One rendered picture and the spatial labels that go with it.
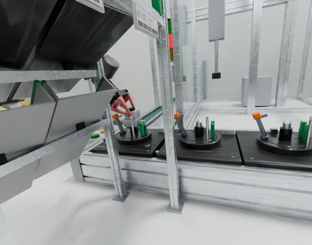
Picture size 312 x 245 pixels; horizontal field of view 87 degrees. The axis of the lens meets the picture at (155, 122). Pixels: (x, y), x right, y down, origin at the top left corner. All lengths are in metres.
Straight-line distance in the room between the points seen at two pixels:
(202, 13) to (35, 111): 1.54
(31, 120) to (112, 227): 0.32
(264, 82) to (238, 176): 1.24
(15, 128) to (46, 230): 0.35
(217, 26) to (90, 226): 1.49
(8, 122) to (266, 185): 0.49
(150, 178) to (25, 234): 0.34
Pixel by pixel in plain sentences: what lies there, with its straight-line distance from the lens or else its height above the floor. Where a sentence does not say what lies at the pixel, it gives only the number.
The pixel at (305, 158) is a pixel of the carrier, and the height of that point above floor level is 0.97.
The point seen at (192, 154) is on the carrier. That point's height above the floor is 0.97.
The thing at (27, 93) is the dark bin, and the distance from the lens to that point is 0.45.
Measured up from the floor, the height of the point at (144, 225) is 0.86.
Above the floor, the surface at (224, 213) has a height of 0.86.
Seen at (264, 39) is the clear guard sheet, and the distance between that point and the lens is 1.93.
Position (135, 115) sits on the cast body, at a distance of 0.62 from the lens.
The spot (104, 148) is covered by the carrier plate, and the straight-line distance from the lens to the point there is 0.63.
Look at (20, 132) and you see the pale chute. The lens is 0.28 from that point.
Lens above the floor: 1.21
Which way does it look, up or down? 16 degrees down
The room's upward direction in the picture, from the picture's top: 6 degrees counter-clockwise
